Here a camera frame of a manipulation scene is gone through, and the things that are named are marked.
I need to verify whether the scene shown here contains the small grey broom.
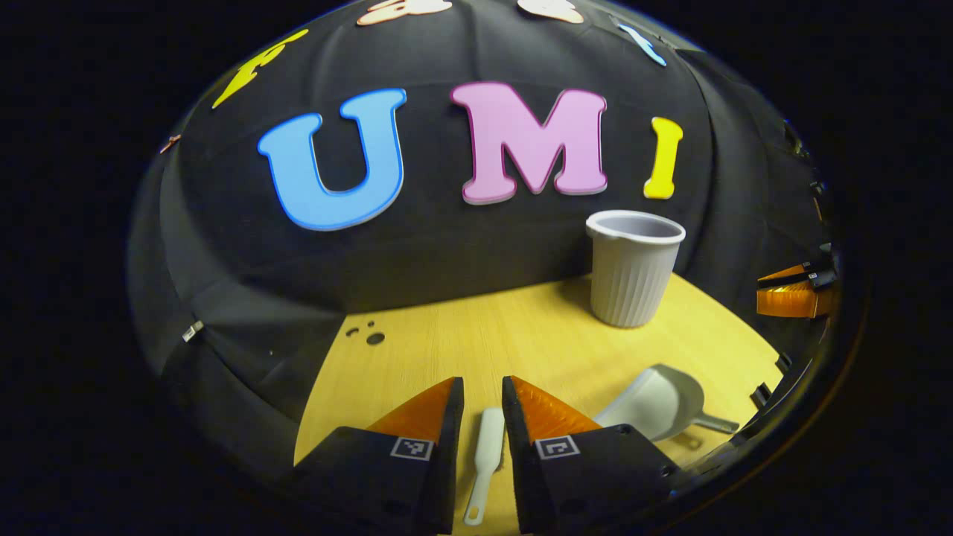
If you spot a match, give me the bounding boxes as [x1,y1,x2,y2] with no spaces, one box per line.
[463,406,506,527]

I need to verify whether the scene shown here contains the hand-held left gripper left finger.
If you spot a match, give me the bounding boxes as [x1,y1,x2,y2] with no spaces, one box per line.
[279,376,465,536]

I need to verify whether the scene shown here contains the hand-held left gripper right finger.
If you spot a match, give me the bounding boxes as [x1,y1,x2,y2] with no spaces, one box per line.
[501,374,682,536]

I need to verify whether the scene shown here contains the white ribbed garbage bin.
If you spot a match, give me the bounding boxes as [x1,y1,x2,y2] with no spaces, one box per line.
[585,209,686,329]

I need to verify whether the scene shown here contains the grey plastic dustpan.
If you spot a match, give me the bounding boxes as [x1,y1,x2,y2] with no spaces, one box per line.
[593,363,740,441]

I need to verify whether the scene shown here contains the black backdrop cloth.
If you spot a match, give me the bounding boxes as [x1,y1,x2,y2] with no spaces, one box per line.
[127,0,838,485]

